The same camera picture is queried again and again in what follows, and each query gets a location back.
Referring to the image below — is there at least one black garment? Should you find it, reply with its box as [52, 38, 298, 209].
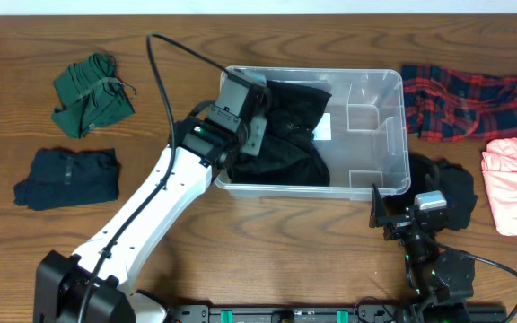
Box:
[227, 81, 331, 187]
[384, 153, 478, 231]

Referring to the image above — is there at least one navy garment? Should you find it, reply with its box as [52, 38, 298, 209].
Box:
[13, 148, 119, 211]

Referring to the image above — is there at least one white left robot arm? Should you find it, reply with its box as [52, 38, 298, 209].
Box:
[33, 87, 394, 322]

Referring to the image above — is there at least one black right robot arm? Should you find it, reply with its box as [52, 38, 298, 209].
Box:
[379, 206, 475, 323]

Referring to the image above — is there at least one white label in bin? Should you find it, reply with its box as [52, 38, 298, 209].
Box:
[313, 113, 332, 141]

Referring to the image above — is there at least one clear plastic storage bin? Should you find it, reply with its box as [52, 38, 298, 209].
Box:
[215, 66, 411, 201]

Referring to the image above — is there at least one red plaid shirt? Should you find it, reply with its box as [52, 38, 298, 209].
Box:
[401, 65, 517, 143]

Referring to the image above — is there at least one pink folded garment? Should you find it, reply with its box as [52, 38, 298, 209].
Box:
[481, 138, 517, 236]

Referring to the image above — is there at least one dark green folded garment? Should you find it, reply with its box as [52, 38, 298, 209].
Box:
[51, 53, 135, 139]

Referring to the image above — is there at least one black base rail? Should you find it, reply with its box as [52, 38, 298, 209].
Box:
[165, 303, 508, 323]

